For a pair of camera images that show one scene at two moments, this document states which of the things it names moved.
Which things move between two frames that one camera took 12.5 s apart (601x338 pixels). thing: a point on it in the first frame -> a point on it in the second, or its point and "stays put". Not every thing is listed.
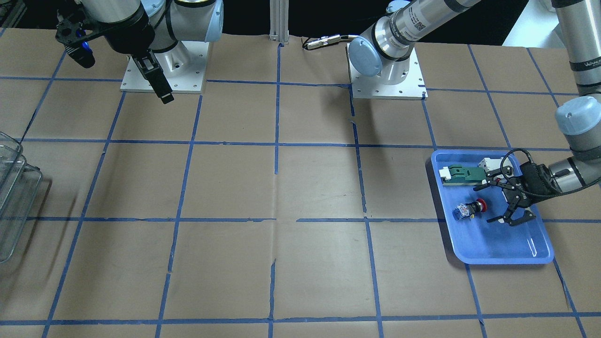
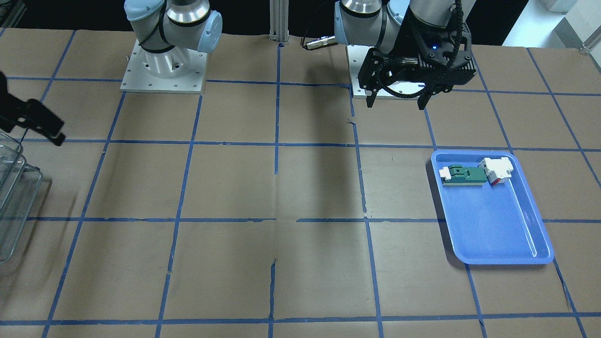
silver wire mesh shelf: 20,185 stays put
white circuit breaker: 490,165 stays put
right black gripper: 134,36 -> 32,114
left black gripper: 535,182 -> 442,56
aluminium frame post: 279,21 stays put
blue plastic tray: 467,209 stays put
